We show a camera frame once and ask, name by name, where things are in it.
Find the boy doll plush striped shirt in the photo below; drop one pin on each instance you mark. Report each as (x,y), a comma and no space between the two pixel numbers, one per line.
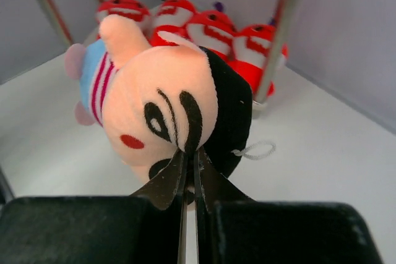
(162,104)

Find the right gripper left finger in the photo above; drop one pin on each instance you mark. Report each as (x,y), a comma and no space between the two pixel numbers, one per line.
(145,227)

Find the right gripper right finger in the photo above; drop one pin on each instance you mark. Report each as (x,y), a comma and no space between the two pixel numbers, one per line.
(233,228)

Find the white two-tier wooden shelf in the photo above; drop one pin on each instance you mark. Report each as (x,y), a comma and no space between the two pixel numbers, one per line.
(276,56)

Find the red shark plush purple fin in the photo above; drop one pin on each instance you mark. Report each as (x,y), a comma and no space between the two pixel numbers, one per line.
(131,9)

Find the red shark plush toy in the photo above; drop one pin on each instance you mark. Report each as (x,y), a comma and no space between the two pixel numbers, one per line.
(213,29)
(250,49)
(172,16)

